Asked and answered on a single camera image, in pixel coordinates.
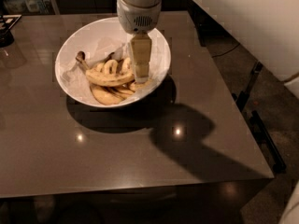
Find black stand frame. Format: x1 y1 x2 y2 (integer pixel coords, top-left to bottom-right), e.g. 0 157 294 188
232 62 287 174

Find small right yellow banana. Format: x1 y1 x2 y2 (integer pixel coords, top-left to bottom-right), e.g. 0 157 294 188
128 79 151 91

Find long yellow banana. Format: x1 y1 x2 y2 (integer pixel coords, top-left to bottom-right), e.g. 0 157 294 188
76 51 135 87

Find upright yellow banana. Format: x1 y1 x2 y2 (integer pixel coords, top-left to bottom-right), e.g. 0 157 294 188
121 57 131 73

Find black object at left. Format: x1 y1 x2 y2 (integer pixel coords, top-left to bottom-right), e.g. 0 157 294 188
0 15 21 48

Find curved middle yellow banana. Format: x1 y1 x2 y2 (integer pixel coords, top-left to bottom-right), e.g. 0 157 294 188
102 59 119 75

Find shelf with bottles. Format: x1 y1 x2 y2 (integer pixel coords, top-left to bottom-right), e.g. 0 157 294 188
0 0 59 15

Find black floor cable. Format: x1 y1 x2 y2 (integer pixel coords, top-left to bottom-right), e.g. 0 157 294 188
211 42 241 59

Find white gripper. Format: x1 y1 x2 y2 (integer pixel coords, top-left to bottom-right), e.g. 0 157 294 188
117 0 162 83

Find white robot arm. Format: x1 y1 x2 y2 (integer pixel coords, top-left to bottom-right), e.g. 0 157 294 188
191 0 299 224

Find white bowl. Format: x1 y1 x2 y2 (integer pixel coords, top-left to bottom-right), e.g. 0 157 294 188
55 17 171 108

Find bottom left yellow banana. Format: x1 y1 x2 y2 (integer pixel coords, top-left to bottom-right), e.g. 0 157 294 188
90 84 122 105

